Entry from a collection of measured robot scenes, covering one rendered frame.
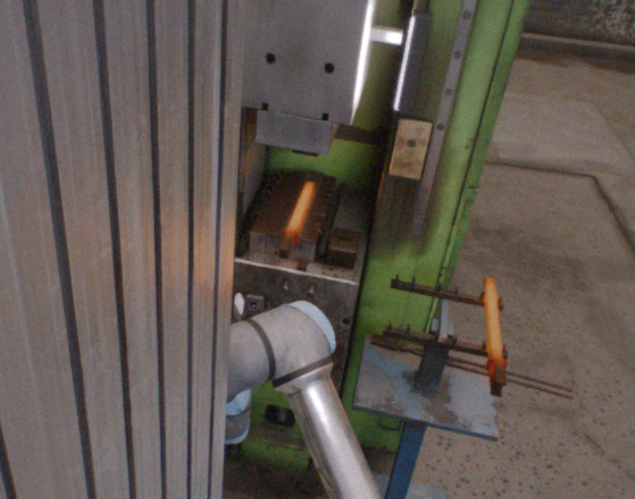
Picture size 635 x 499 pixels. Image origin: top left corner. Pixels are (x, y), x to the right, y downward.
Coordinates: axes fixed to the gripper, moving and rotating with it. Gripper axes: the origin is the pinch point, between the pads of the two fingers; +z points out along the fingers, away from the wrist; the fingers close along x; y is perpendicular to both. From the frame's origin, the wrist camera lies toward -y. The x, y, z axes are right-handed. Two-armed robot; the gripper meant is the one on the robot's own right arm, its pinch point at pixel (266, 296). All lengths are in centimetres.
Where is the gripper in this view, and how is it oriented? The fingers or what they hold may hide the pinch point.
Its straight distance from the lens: 170.2
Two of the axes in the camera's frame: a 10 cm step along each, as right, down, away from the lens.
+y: -1.1, 8.2, 5.6
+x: 9.8, 1.9, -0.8
